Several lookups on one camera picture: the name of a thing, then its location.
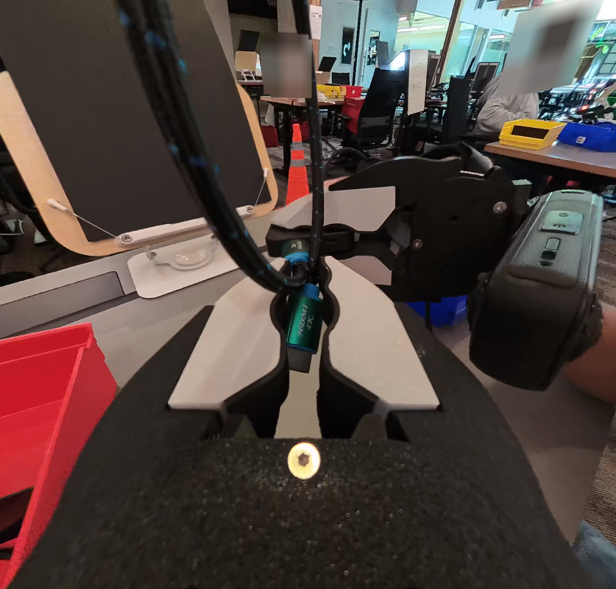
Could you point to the blue floor crate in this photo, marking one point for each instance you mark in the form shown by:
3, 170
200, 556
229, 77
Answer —
438, 310

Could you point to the person's right forearm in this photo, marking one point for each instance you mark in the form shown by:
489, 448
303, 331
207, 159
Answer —
592, 358

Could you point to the black office chair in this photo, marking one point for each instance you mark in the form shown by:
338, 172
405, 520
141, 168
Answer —
375, 108

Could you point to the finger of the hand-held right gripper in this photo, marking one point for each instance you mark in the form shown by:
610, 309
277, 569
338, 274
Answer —
346, 204
371, 262

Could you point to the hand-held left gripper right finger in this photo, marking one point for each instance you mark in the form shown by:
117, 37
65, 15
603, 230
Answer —
380, 358

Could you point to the blue plastic bin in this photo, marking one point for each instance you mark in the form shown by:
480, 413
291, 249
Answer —
589, 137

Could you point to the red plastic bin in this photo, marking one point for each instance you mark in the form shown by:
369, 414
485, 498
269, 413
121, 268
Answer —
48, 387

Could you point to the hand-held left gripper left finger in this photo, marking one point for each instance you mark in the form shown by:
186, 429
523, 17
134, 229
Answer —
231, 358

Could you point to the tablet stand with dark board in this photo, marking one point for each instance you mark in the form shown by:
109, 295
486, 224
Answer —
87, 98

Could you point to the yellow plastic bin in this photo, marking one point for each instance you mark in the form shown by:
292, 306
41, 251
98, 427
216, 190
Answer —
529, 135

